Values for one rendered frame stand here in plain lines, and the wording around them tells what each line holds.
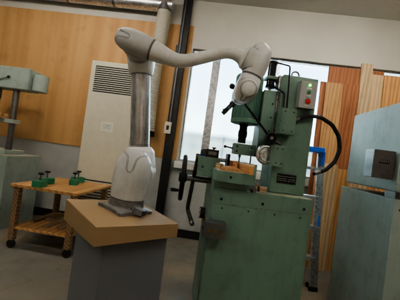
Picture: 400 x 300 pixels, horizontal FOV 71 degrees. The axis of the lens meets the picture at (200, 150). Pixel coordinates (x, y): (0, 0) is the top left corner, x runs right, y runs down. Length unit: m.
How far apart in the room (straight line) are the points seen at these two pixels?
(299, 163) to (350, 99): 1.74
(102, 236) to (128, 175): 0.28
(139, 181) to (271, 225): 0.80
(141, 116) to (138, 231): 0.59
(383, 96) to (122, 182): 2.93
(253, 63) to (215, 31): 2.14
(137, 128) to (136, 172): 0.30
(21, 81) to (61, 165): 1.00
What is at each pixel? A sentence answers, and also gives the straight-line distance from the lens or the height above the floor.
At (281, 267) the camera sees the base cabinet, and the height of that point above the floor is 0.40.
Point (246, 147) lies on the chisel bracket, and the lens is 1.77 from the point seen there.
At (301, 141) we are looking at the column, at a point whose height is 1.13.
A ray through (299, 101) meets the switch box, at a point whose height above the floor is 1.35.
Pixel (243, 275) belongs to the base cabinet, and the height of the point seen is 0.33.
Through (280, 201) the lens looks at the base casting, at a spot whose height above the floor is 0.77.
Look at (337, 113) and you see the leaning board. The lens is 3.29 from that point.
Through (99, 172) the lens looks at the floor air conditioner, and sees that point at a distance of 3.12.
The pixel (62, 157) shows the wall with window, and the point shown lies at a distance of 3.64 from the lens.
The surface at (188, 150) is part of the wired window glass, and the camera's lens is 3.24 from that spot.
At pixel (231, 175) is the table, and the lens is 1.50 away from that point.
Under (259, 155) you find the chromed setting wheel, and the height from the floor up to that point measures 1.01.
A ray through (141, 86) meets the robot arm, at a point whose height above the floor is 1.27.
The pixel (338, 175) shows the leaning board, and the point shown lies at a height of 0.94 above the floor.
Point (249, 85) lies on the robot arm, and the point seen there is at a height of 1.30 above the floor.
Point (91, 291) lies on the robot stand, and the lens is 1.30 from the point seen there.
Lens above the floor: 0.98
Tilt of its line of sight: 1 degrees up
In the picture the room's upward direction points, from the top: 8 degrees clockwise
